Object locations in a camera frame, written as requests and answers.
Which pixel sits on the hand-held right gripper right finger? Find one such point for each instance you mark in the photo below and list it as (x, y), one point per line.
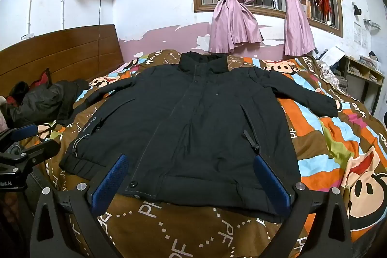
(272, 185)

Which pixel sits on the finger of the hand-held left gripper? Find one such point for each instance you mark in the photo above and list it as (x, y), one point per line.
(25, 131)
(45, 147)

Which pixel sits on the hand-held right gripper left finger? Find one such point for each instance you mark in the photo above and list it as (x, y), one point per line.
(110, 182)

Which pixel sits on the black jacket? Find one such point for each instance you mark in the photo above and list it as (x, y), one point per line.
(196, 125)

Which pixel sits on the dark clothes pile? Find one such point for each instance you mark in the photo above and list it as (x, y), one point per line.
(45, 103)

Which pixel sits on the red and black cloth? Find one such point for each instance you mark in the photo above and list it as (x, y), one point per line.
(44, 78)

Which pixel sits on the printed cartoon blanket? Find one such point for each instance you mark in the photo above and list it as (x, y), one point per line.
(332, 140)

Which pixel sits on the wooden headboard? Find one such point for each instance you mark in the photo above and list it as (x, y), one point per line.
(60, 55)

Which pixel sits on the floral cloth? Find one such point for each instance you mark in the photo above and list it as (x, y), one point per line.
(328, 72)

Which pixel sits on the white paper sheet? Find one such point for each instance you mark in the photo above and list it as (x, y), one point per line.
(332, 54)

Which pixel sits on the wooden shelf desk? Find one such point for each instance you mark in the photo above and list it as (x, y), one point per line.
(362, 69)

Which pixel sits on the white wall socket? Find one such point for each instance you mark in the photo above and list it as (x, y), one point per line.
(28, 36)

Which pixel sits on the paper wall notices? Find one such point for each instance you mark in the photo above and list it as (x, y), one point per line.
(358, 32)

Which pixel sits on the metal wall rack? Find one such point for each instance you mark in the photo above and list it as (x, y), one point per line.
(373, 24)

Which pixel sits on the black wall fixture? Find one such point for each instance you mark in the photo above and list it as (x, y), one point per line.
(356, 10)

